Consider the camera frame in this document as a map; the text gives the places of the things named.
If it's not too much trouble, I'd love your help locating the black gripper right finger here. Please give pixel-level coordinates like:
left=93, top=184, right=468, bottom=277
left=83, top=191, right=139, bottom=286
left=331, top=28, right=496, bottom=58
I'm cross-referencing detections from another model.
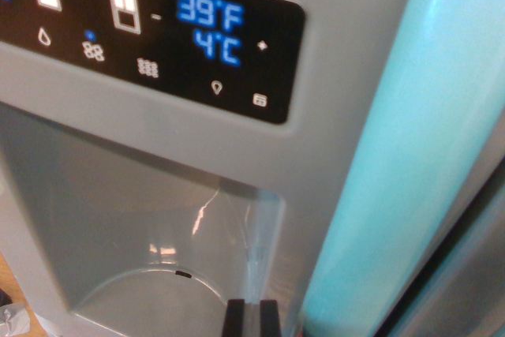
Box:
left=252, top=298, right=282, bottom=337

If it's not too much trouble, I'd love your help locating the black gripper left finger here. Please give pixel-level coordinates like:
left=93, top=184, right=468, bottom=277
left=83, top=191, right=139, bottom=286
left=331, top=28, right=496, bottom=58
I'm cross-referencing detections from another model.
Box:
left=221, top=298, right=253, bottom=337

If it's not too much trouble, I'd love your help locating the black fridge display panel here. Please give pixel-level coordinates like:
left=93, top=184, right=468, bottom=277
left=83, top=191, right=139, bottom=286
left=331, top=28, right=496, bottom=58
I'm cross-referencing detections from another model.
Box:
left=0, top=0, right=307, bottom=125

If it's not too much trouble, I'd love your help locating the crumpled grey tape wad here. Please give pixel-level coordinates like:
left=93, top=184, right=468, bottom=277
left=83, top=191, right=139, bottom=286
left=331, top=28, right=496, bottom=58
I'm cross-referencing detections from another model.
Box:
left=0, top=299, right=32, bottom=337

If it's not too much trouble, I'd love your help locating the teal handle of dispenser door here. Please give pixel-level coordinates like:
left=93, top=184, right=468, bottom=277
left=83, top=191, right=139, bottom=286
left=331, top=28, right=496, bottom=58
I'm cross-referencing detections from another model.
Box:
left=301, top=0, right=505, bottom=337

